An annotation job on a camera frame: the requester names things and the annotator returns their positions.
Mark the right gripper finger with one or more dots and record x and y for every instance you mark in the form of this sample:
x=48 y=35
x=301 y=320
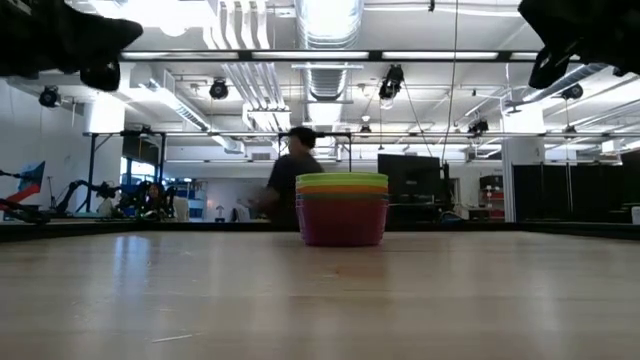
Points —
x=550 y=30

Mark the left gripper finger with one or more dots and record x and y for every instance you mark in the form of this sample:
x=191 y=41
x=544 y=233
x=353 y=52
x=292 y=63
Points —
x=105 y=45

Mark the green translucent plastic bowl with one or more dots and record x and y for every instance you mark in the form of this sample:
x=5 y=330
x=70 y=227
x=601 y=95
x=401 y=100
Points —
x=342 y=177

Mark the yellow translucent plastic bowl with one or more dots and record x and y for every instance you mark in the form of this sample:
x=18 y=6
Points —
x=342 y=184

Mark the orange translucent plastic bowl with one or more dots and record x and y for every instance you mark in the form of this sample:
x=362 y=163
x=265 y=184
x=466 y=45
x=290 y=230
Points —
x=342 y=190

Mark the purple translucent plastic bowl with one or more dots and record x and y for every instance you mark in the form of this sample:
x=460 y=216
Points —
x=342 y=197

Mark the pink translucent plastic bowl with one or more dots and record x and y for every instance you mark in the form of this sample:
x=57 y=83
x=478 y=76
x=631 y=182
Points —
x=342 y=225

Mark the dark mounted display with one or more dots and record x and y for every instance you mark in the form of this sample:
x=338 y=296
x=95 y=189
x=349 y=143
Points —
x=140 y=150

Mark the black overhead crossbar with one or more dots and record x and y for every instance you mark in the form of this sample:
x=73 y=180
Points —
x=245 y=55

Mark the person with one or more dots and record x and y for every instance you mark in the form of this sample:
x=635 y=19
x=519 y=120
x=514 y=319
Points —
x=156 y=197
x=290 y=175

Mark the black partition panel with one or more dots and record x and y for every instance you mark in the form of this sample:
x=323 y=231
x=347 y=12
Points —
x=575 y=190

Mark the red storage shelf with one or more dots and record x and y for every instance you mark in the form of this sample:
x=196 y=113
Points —
x=492 y=195

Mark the black monitor screen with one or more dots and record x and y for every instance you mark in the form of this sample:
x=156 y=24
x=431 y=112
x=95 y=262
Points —
x=407 y=180

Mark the black hanging camera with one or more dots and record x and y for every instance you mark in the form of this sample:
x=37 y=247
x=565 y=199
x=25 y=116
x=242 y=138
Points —
x=572 y=92
x=392 y=80
x=49 y=96
x=478 y=127
x=218 y=89

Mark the black background rig frame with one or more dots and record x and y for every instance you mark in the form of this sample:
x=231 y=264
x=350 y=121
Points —
x=92 y=175

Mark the colourful wall poster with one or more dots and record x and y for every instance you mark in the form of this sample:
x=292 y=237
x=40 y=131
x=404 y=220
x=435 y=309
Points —
x=32 y=180

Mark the silver ventilation duct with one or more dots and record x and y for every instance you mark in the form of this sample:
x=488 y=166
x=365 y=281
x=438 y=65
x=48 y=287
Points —
x=327 y=30

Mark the black aluminium table frame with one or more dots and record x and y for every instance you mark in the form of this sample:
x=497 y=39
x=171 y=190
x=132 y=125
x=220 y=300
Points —
x=450 y=230

